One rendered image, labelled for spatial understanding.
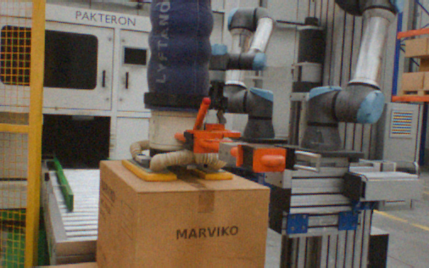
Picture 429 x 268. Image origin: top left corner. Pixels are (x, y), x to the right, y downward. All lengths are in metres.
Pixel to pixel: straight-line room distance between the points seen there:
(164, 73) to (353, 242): 1.13
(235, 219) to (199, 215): 0.11
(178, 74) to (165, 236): 0.50
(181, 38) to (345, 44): 0.78
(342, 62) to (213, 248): 1.00
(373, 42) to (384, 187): 0.51
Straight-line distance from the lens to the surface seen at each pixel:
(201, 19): 1.46
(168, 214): 1.23
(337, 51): 1.92
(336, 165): 1.70
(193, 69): 1.43
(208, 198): 1.26
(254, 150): 0.92
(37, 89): 2.57
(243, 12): 2.26
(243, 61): 1.92
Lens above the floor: 1.18
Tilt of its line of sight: 4 degrees down
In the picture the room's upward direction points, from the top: 3 degrees clockwise
